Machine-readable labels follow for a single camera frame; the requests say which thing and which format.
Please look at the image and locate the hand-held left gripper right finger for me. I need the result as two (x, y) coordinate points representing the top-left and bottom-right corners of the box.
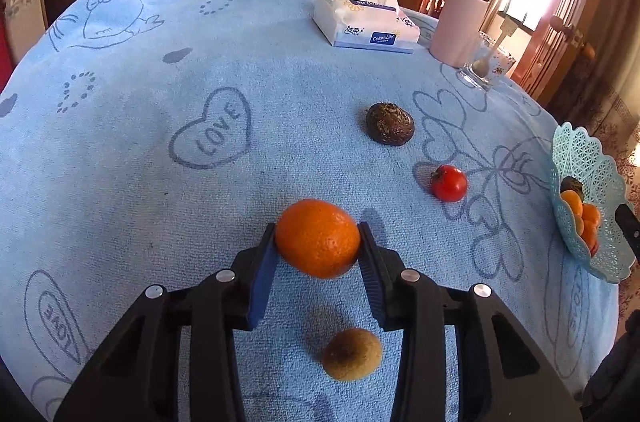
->
(357, 221), (584, 422)

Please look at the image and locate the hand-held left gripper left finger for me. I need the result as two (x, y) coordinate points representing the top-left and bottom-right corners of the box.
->
(52, 222), (279, 422)

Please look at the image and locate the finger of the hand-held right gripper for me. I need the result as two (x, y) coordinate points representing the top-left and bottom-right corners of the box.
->
(614, 203), (640, 264)

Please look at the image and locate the smooth large orange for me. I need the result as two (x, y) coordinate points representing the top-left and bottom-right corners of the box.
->
(577, 221), (600, 255)

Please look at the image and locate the teal plastic lattice basket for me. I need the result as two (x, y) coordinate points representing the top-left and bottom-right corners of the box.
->
(550, 122), (637, 284)

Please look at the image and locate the large textured mandarin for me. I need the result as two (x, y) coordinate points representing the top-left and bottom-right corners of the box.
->
(274, 199), (362, 279)

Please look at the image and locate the dark brown wrinkled fruit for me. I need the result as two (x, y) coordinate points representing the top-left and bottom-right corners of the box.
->
(365, 102), (415, 147)
(560, 176), (585, 199)

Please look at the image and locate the brown kiwi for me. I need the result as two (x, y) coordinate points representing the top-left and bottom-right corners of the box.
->
(321, 328), (384, 382)

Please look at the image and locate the small red tomato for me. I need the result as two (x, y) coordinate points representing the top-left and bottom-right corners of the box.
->
(430, 165), (469, 203)

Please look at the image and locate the light blue printed blanket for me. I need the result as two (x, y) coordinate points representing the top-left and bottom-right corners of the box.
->
(0, 0), (626, 422)

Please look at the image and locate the dark cloth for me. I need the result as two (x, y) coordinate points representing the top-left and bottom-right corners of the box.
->
(580, 336), (640, 422)

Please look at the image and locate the clear drinking glass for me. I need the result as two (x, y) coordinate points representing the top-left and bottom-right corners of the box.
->
(457, 31), (516, 92)

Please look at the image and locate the white tissue pack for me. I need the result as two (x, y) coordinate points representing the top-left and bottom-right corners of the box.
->
(313, 0), (421, 56)

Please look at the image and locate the pink thermos bottle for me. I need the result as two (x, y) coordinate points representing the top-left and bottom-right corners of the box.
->
(430, 0), (494, 68)

